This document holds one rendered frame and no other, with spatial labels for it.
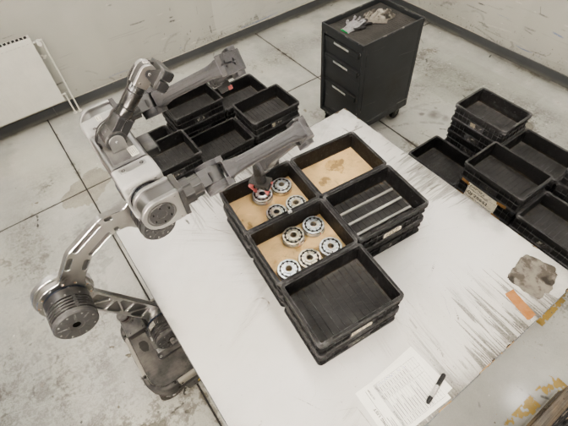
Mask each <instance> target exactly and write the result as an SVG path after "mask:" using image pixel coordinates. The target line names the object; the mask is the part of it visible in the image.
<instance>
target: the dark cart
mask: <svg viewBox="0 0 568 426"><path fill-rule="evenodd" d="M378 8H382V9H387V8H389V9H391V12H392V13H394V14H395V15H396V16H395V17H394V18H392V19H388V20H387V24H382V23H372V24H371V25H365V26H366V28H365V29H361V30H354V31H352V32H350V33H349V34H347V33H345V32H343V31H341V29H342V28H344V27H345V26H346V21H347V19H350V21H352V20H353V18H354V17H353V15H356V16H357V18H356V19H358V16H361V18H362V17H363V15H364V14H365V13H366V12H368V11H369V10H370V11H371V10H372V9H375V10H377V9H378ZM424 19H425V17H423V16H422V15H420V14H417V13H414V12H413V11H411V10H409V9H407V8H404V7H402V6H401V5H399V4H396V3H393V2H392V1H390V0H372V1H370V2H367V3H365V4H362V5H360V6H358V7H356V8H353V9H351V10H348V11H346V12H345V13H342V14H339V15H337V16H335V17H333V18H330V19H328V20H325V21H323V22H322V25H321V27H322V30H321V75H320V108H321V109H322V110H324V111H325V113H326V114H325V118H327V117H329V116H330V115H332V114H334V113H336V112H339V111H340V110H342V109H343V108H346V109H347V110H348V111H349V112H351V113H352V114H353V115H355V116H356V117H358V118H359V119H361V120H362V121H363V122H365V123H366V124H368V125H371V124H373V123H375V122H377V121H379V120H380V119H381V118H383V117H386V116H387V115H389V116H390V117H392V118H394V117H396V115H397V114H398V112H399V109H400V108H401V107H404V106H405V105H406V104H407V96H408V92H409V88H410V84H411V80H412V73H413V69H414V65H415V61H416V57H417V53H418V46H419V42H420V38H421V34H422V30H423V23H424ZM350 21H349V22H350Z"/></svg>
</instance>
